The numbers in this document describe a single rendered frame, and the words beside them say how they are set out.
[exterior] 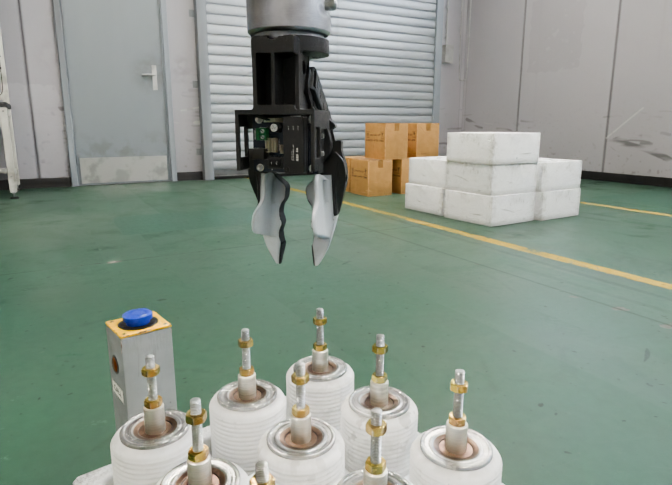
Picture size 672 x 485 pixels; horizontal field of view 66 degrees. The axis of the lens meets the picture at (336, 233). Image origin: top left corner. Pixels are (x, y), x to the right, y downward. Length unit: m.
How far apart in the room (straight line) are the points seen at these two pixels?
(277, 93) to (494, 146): 2.69
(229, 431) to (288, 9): 0.47
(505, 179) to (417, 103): 3.98
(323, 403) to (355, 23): 6.08
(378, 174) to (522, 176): 1.42
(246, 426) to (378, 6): 6.38
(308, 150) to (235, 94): 5.44
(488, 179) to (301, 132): 2.73
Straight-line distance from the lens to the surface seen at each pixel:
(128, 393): 0.78
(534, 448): 1.10
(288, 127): 0.45
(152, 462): 0.62
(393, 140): 4.39
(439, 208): 3.46
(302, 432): 0.59
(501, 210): 3.20
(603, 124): 6.24
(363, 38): 6.66
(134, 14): 5.78
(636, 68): 6.11
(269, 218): 0.51
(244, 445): 0.68
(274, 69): 0.45
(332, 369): 0.75
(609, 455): 1.13
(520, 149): 3.26
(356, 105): 6.52
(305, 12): 0.47
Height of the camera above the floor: 0.59
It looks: 12 degrees down
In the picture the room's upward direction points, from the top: straight up
